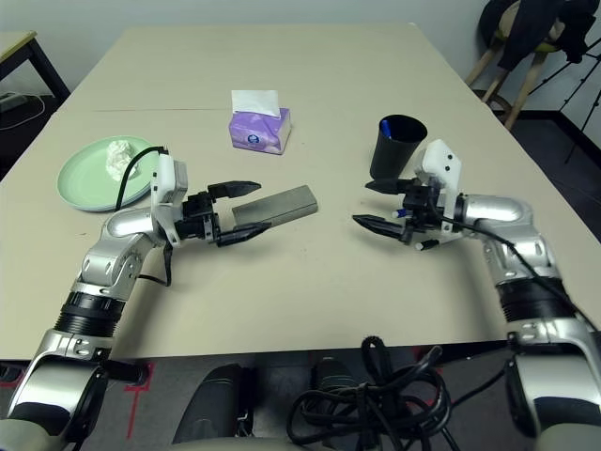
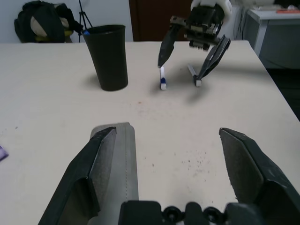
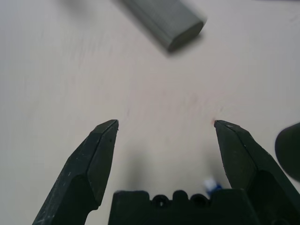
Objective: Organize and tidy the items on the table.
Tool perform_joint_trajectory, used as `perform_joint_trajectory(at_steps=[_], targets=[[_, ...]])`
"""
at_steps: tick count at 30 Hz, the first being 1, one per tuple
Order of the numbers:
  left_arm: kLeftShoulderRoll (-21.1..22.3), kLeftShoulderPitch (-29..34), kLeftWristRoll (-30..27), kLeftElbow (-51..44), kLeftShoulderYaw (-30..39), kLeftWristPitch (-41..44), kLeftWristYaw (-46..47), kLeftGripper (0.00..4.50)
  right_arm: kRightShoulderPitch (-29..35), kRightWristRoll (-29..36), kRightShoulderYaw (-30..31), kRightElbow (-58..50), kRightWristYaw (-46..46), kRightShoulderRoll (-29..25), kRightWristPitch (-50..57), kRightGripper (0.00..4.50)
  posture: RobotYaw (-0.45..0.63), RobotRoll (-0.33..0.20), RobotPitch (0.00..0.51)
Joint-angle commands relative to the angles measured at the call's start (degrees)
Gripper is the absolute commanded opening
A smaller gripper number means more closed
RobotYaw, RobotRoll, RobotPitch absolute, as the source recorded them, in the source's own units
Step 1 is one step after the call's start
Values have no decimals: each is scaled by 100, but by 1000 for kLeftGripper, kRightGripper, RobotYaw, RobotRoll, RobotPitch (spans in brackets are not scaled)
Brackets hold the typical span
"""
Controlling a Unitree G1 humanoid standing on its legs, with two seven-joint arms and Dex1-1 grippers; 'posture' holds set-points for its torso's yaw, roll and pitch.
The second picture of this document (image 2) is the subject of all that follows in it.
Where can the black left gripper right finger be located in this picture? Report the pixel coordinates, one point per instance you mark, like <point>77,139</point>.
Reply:
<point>257,180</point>

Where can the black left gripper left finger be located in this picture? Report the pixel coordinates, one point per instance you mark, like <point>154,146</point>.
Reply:
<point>93,168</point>

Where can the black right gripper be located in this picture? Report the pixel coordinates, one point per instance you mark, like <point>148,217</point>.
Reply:
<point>204,25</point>

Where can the white pen blue band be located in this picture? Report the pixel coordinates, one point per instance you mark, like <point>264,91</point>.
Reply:
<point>162,80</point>

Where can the white pen black band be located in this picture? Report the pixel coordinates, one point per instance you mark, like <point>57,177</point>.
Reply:
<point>193,72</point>

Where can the brown door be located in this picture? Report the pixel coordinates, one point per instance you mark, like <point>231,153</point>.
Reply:
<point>145,21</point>

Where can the black cup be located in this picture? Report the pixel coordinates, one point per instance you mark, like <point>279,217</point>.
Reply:
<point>107,61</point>

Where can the purple tissue pack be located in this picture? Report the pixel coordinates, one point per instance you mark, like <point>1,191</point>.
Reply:
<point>2,153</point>

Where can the red flat item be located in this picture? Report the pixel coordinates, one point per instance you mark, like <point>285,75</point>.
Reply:
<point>288,11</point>

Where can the black tripod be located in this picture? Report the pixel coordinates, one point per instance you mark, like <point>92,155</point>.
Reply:
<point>82,17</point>

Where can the wooden stool yellow seat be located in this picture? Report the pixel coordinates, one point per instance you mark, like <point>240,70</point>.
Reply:
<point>66,32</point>

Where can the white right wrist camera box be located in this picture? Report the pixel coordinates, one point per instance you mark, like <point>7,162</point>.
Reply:
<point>227,10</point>

